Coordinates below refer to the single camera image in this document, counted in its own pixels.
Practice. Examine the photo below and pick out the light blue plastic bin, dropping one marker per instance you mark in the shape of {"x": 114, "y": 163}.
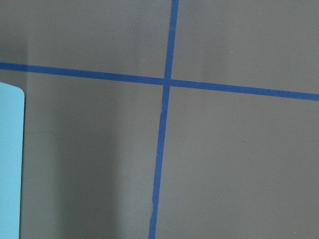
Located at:
{"x": 12, "y": 101}

